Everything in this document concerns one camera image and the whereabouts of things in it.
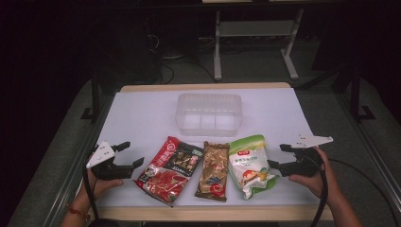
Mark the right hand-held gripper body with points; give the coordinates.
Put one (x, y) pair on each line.
(304, 164)

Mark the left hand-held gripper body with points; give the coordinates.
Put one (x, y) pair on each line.
(101, 154)

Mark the green and white food packet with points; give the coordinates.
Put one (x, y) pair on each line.
(250, 167)

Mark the red and black food packet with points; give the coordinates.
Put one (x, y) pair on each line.
(168, 176)

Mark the brown food packet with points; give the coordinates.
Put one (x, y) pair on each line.
(214, 171)

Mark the clear plastic container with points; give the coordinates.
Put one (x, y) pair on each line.
(208, 115)

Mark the person's right hand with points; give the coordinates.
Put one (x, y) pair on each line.
(321, 184)

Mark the person's left hand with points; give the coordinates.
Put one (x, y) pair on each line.
(101, 187)

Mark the white table sheet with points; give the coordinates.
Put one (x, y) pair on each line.
(148, 116)

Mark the black metal stand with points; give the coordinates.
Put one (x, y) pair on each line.
(95, 94)
(355, 94)

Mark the white metal stand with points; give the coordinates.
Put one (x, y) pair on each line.
(217, 47)

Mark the aluminium frame rail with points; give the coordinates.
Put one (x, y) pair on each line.
(375, 157)
(78, 157)

